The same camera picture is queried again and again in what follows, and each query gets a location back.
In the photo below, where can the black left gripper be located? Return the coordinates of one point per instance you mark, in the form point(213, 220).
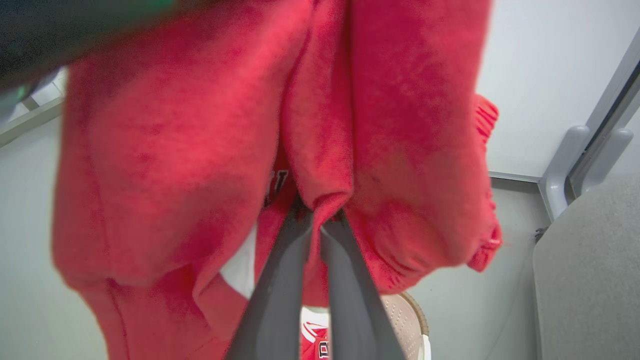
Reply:
point(60, 30)

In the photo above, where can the grey fabric sofa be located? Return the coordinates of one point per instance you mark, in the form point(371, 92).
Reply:
point(590, 280)

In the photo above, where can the red and white jersey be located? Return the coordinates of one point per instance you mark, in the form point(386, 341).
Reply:
point(314, 337)

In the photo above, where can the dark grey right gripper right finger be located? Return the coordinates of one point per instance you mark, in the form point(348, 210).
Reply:
point(350, 305)

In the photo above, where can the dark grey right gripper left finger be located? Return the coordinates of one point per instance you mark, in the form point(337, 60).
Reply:
point(277, 295)

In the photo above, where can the red hooded sweatshirt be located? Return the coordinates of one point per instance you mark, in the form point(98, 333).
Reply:
point(165, 150)

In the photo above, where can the grey metal partition leg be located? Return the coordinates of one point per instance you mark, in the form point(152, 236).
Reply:
point(565, 170)

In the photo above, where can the cream perforated laundry basket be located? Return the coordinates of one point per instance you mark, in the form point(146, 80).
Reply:
point(405, 325)

